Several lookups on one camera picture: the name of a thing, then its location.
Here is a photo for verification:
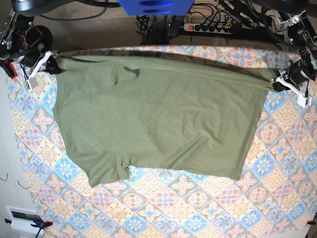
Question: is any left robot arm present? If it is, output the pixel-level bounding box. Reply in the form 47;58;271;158
258;0;317;108

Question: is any white power strip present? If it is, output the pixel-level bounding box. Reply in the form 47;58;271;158
183;23;230;34

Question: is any blue clamp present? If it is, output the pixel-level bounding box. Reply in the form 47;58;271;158
4;219;53;238
0;59;17;79

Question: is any black round stool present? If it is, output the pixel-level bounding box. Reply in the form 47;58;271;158
25;25;53;53

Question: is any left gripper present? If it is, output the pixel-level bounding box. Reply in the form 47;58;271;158
272;64;315;107

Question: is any blue clamp upper left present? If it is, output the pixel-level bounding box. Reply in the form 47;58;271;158
0;59;17;79

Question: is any green t-shirt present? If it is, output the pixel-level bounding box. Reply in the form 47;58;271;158
53;56;275;186

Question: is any blue clamp lower left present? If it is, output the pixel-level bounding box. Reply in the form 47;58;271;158
4;219;53;238

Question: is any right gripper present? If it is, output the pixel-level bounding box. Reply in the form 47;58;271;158
17;48;58;88

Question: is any patterned tablecloth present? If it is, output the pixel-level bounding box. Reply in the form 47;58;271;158
5;44;317;238

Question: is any orange clamp lower right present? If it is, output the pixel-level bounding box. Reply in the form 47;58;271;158
306;220;317;226

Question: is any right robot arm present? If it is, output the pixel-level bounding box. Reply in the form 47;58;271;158
0;0;62;90

